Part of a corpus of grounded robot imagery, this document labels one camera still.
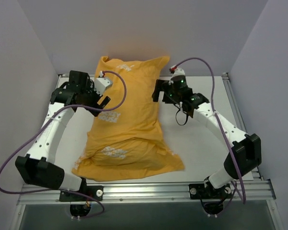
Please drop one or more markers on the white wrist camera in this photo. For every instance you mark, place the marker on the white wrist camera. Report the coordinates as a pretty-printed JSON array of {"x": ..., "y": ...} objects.
[
  {"x": 102, "y": 83},
  {"x": 178, "y": 74}
]

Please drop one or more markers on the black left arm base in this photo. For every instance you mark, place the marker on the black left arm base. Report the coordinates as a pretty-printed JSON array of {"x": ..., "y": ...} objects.
[{"x": 81, "y": 202}]

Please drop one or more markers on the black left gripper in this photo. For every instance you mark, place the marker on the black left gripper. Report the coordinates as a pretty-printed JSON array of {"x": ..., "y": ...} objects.
[{"x": 96, "y": 104}]

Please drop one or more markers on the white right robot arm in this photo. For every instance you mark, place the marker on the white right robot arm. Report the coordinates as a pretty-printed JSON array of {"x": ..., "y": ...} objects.
[{"x": 197, "y": 106}]

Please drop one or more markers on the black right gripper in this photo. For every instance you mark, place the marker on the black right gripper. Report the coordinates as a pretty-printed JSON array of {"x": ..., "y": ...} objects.
[{"x": 163, "y": 91}]

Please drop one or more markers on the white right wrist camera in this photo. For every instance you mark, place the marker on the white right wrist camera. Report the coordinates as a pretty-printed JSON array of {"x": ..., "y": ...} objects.
[{"x": 178, "y": 74}]

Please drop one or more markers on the aluminium table edge rail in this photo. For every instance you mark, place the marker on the aluminium table edge rail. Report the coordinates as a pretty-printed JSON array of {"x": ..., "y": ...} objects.
[{"x": 237, "y": 115}]

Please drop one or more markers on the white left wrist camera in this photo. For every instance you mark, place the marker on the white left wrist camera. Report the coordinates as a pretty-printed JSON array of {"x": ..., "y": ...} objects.
[{"x": 102, "y": 83}]

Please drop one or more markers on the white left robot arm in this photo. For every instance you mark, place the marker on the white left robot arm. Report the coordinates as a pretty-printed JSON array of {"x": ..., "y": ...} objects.
[{"x": 38, "y": 167}]

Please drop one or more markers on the yellow printed pillowcase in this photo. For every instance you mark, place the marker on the yellow printed pillowcase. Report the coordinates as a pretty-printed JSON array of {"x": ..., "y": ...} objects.
[{"x": 126, "y": 140}]

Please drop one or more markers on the aluminium front frame rail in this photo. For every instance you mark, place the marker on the aluminium front frame rail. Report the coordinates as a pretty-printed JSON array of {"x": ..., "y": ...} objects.
[{"x": 149, "y": 193}]

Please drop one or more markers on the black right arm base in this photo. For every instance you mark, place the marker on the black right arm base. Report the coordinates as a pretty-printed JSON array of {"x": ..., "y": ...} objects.
[{"x": 211, "y": 199}]

